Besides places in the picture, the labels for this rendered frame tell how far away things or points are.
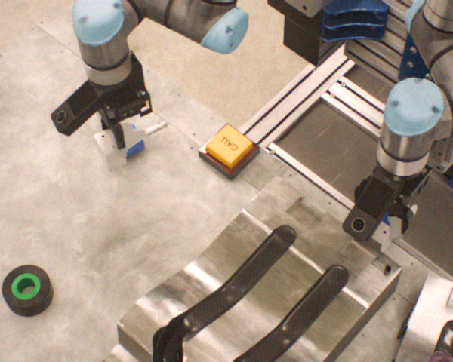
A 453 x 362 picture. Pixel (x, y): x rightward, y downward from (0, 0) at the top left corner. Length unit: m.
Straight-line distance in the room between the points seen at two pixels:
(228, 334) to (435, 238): 1.00
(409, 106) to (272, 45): 1.61
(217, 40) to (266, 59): 1.45
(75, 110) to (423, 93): 0.57
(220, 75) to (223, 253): 1.35
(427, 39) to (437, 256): 0.98
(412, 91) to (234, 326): 0.44
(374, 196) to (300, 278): 0.18
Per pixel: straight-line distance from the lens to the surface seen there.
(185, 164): 1.71
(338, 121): 2.48
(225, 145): 1.69
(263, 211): 1.56
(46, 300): 1.59
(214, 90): 2.79
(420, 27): 1.43
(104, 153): 1.68
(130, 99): 1.57
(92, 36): 1.42
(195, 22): 1.42
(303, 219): 1.58
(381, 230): 1.60
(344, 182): 2.39
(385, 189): 1.46
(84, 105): 1.56
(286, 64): 2.85
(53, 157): 1.75
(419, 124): 1.31
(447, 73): 1.39
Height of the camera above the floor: 2.26
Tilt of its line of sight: 59 degrees down
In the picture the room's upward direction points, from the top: 3 degrees counter-clockwise
